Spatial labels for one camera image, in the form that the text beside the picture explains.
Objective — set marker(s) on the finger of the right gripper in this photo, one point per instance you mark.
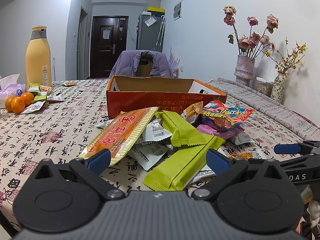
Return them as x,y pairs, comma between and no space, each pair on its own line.
288,149

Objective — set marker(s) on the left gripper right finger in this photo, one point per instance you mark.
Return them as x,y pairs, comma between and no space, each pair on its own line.
228,172

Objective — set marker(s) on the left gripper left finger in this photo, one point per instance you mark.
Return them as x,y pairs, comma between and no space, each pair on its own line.
88,172

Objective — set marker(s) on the pink snack packet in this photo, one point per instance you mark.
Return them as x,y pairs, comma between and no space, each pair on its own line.
205,129

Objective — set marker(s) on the orange long snack packet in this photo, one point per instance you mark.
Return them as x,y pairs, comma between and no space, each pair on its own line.
120,135

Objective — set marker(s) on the colourful red snack bag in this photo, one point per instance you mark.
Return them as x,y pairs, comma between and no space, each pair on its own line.
225,117

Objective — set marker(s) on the green snack bar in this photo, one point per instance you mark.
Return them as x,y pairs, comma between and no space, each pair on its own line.
174,173
183,133

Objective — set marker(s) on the golden biscuit snack packet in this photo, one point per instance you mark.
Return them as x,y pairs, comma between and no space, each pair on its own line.
191,113

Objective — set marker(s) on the white label snack packet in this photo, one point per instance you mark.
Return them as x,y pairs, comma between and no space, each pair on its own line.
150,146

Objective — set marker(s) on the folded quilted blanket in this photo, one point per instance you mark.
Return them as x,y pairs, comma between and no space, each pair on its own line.
297,124

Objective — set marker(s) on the floral small vase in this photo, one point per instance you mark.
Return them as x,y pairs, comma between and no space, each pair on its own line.
278,88

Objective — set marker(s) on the glass jar of grains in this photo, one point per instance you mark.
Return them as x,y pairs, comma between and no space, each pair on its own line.
263,86

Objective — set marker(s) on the calligraphy tablecloth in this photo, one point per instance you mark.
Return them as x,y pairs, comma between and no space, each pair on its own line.
61,131

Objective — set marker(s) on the orange cardboard box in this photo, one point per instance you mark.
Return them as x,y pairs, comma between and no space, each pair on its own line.
125,94

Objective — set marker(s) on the yellow flower branches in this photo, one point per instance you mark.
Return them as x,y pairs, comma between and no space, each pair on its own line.
288,60

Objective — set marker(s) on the pink textured vase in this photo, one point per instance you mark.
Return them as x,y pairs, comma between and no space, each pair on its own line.
244,70

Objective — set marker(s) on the small snack by bottle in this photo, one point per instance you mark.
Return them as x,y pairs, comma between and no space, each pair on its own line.
70,83

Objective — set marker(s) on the green white snack pile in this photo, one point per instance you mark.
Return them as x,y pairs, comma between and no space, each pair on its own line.
42,95

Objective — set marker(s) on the orange mandarin right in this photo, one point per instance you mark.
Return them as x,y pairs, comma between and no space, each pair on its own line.
27,97

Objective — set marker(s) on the orange mandarin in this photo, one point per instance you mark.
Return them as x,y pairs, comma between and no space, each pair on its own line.
27,97
8,103
17,105

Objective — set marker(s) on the orange mandarin middle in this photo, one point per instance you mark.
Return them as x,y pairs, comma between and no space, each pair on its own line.
17,105

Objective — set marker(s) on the orange mandarin left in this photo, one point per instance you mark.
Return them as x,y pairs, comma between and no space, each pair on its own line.
8,103

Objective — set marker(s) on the dried pink roses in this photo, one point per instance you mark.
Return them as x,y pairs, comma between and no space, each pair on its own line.
252,45

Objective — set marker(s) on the purple jacket on chair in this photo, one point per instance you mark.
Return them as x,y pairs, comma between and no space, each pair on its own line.
127,63

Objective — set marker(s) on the wooden chair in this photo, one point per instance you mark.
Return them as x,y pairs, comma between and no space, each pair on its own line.
145,66

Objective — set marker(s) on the purple tissue pack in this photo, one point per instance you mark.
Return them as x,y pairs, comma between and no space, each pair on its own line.
10,87

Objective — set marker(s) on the yellow thermos bottle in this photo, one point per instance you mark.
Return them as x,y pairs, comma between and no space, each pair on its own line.
37,58

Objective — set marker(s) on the dark entrance door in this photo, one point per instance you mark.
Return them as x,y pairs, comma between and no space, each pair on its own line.
108,40

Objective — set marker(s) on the grey refrigerator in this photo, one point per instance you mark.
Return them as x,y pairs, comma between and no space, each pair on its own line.
150,33

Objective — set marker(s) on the wall electrical panel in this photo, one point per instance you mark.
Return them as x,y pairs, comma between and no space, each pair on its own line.
177,10

